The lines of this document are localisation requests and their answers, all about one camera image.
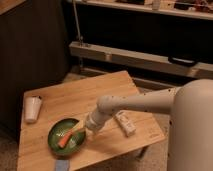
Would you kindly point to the wooden folding table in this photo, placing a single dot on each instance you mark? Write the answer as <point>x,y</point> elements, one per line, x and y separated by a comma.
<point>76,99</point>

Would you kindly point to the green plate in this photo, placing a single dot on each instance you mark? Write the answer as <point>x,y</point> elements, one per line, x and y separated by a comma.
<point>56,133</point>

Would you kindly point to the blue sponge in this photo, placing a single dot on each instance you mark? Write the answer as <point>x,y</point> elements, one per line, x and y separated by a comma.
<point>62,165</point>

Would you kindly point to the long grey case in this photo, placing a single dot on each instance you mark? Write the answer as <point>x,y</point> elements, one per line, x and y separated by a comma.
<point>139,60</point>

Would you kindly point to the metal stand pole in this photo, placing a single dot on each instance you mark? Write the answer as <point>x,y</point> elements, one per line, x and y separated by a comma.
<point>79,37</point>

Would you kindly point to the black case handle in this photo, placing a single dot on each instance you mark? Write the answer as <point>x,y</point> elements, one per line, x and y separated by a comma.
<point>186,63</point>

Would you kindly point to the upper shelf board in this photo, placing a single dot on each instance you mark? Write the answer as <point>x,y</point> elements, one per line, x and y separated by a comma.
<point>142,8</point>

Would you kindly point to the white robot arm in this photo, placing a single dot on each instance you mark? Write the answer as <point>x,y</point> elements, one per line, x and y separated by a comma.
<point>191,111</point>

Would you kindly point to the orange carrot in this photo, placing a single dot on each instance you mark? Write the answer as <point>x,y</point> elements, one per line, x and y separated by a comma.
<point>63,141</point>

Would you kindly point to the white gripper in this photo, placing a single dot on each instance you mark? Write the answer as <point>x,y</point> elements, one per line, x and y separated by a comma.
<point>94,122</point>

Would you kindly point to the white paper cup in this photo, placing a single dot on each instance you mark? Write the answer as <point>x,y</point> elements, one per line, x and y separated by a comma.
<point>32,106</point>

